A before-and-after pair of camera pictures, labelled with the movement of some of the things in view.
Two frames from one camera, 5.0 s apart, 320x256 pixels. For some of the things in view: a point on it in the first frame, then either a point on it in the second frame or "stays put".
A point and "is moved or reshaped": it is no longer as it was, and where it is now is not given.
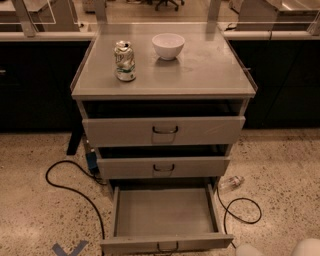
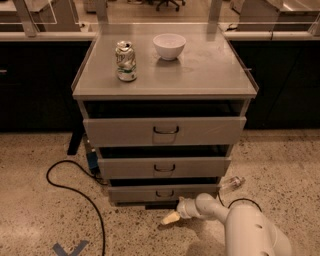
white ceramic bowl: x=168 y=45 stays put
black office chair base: x=167 y=2 stays put
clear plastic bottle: x=231 y=183 stays put
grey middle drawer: x=164 y=167 stays put
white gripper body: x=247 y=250 to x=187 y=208
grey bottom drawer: x=165 y=220 is moved or reshaped
